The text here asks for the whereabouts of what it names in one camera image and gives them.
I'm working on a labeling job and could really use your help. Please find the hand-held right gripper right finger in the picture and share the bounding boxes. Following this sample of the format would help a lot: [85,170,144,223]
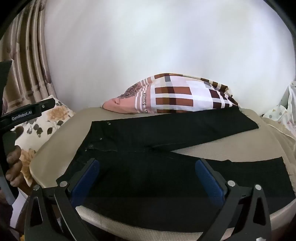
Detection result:
[195,158,272,241]

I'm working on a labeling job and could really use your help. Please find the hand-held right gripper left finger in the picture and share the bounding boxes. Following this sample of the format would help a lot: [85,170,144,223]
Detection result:
[24,158,100,241]

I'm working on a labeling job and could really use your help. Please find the black pants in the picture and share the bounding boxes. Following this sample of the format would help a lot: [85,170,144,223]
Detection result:
[56,107,296,229]

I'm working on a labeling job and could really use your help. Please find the person's left hand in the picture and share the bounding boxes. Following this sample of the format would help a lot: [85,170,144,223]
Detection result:
[6,146,31,189]

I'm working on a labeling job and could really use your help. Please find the floral cream pillow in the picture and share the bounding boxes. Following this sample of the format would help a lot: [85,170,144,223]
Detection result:
[11,97,75,188]

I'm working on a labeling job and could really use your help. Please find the beige bed mattress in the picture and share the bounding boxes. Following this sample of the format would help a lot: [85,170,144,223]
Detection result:
[30,107,296,241]

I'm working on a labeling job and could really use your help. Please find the beige striped curtain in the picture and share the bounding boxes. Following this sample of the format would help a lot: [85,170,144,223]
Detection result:
[0,0,58,116]

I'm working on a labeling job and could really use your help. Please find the checked brown white pillow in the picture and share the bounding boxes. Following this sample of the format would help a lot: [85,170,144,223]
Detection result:
[102,73,240,114]

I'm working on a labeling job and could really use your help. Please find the white dotted cloth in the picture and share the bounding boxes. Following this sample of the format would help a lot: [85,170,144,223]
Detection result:
[262,81,296,137]

